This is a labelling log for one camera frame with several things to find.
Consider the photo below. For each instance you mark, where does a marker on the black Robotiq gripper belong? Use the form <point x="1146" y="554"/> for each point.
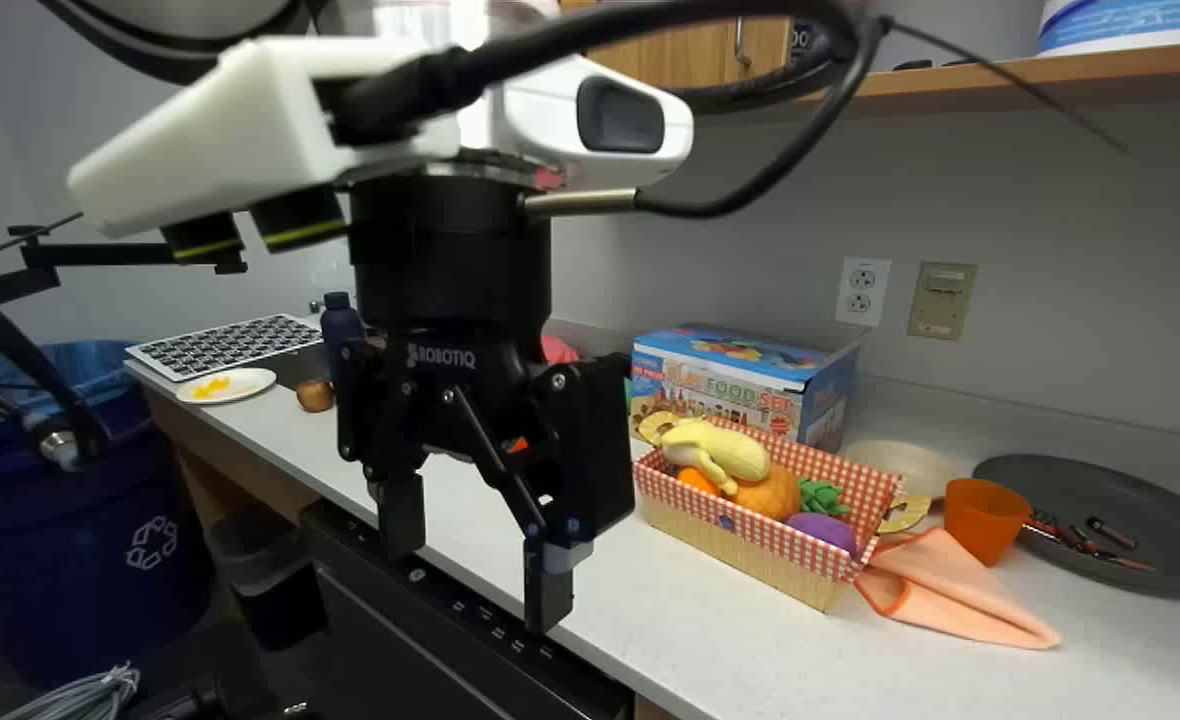
<point x="451" y="264"/>

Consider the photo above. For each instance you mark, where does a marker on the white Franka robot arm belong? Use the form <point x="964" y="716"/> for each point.
<point x="543" y="124"/>

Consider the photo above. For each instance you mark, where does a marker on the wooden base cabinet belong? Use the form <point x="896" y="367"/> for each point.
<point x="223" y="466"/>

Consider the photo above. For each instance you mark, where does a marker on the wooden upper cabinet unit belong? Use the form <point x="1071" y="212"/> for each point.
<point x="1015" y="72"/>

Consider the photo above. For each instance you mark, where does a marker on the red toy container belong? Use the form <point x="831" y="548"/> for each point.
<point x="558" y="349"/>

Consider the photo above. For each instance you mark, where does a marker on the orange ball toy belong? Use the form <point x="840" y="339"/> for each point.
<point x="314" y="392"/>

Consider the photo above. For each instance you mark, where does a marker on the black dishwasher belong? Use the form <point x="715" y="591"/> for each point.
<point x="400" y="640"/>

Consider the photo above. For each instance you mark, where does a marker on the pale yellow banana toy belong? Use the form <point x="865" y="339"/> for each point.
<point x="715" y="451"/>

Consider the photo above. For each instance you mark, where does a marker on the blue toy box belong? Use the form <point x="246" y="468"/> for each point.
<point x="735" y="382"/>

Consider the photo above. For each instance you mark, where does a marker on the small grey trash bin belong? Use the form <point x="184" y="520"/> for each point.
<point x="271" y="587"/>

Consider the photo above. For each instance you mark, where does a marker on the red checkered basket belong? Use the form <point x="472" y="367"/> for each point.
<point x="748" y="540"/>

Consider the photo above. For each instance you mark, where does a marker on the white plate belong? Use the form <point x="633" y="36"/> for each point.
<point x="224" y="384"/>

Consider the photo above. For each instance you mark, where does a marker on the orange fruit toy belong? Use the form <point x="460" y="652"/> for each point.
<point x="768" y="497"/>

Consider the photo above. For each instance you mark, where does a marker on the black and white keyboard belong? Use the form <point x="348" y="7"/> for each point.
<point x="223" y="346"/>

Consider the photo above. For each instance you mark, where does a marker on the green vegetable toy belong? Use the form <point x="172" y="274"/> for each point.
<point x="823" y="497"/>

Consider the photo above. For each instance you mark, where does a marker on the purple toy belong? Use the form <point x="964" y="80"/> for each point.
<point x="823" y="535"/>

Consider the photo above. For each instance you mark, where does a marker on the beige round plate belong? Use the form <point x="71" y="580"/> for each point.
<point x="909" y="466"/>

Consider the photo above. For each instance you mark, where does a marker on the yellow slice toy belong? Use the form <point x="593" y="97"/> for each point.
<point x="904" y="516"/>

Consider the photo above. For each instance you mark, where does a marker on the blue recycling bin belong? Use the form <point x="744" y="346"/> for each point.
<point x="71" y="535"/>

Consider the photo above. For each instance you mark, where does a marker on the orange toy carrot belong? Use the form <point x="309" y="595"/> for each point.
<point x="950" y="595"/>

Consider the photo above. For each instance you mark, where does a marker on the grey cloth bag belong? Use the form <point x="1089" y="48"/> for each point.
<point x="72" y="699"/>

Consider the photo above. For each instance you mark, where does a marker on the orange plastic cup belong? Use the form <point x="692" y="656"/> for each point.
<point x="986" y="520"/>

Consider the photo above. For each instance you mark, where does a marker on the brown bacon toy strips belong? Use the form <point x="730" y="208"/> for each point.
<point x="1082" y="537"/>

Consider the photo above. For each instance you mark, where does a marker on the dark grey round plate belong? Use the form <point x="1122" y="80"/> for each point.
<point x="1150" y="512"/>

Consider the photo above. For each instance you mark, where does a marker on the blue white container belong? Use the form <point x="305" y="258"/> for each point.
<point x="1130" y="23"/>

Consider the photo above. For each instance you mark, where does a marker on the black wrist stereo camera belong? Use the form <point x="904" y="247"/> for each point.
<point x="295" y="220"/>

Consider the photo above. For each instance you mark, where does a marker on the white wall outlet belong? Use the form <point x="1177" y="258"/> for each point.
<point x="863" y="290"/>

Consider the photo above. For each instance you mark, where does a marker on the black camera boom stand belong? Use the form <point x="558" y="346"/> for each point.
<point x="93" y="251"/>

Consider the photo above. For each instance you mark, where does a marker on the beige switch plate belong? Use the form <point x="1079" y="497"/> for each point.
<point x="941" y="300"/>

